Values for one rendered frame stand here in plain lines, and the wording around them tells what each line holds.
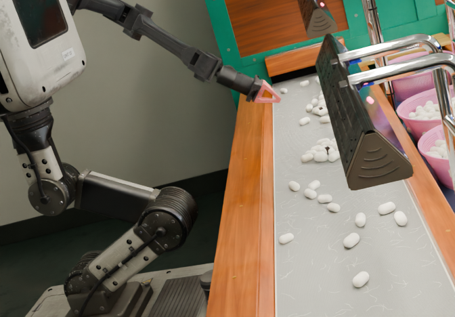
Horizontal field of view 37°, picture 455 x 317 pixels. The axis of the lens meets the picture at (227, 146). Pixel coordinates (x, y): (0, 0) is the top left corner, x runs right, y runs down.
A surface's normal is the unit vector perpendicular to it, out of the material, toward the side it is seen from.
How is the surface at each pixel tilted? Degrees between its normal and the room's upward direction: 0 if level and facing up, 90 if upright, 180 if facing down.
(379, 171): 90
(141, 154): 90
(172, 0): 90
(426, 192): 0
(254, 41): 90
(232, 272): 0
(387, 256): 0
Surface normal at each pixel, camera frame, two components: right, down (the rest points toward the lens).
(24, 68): 0.49, 0.22
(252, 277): -0.27, -0.91
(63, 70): 0.94, -0.18
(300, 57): -0.06, 0.34
